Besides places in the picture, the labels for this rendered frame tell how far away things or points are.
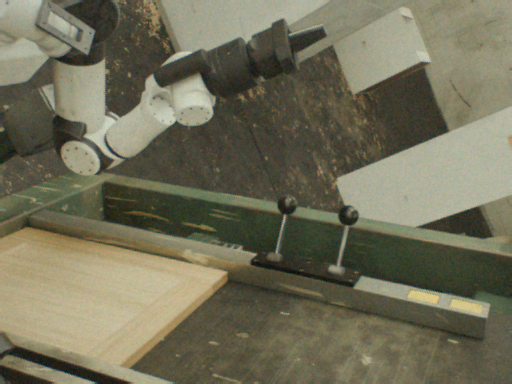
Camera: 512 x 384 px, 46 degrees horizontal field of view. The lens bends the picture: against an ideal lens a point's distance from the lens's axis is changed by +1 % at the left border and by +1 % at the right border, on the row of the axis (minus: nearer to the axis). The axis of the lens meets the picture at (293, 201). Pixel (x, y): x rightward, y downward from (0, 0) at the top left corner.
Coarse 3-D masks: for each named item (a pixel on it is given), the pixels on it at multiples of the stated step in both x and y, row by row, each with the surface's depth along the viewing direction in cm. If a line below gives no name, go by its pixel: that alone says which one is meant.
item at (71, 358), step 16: (16, 336) 81; (16, 352) 78; (32, 352) 78; (48, 352) 77; (64, 352) 78; (0, 368) 75; (16, 368) 74; (32, 368) 74; (48, 368) 74; (64, 368) 76; (80, 368) 75; (96, 368) 75; (112, 368) 75
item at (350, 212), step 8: (344, 208) 106; (352, 208) 106; (344, 216) 105; (352, 216) 105; (344, 224) 106; (352, 224) 106; (344, 232) 106; (344, 240) 106; (336, 264) 105; (328, 272) 105; (336, 272) 104
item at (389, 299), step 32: (32, 224) 128; (64, 224) 125; (96, 224) 125; (192, 256) 114; (224, 256) 112; (288, 288) 108; (320, 288) 105; (352, 288) 102; (384, 288) 102; (416, 288) 103; (416, 320) 99; (448, 320) 97; (480, 320) 95
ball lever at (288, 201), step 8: (280, 200) 110; (288, 200) 109; (296, 200) 111; (280, 208) 110; (288, 208) 109; (296, 208) 111; (280, 224) 110; (280, 232) 110; (280, 240) 110; (272, 256) 109; (280, 256) 109
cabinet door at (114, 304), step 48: (0, 240) 121; (48, 240) 122; (0, 288) 104; (48, 288) 104; (96, 288) 105; (144, 288) 105; (192, 288) 105; (48, 336) 91; (96, 336) 91; (144, 336) 91
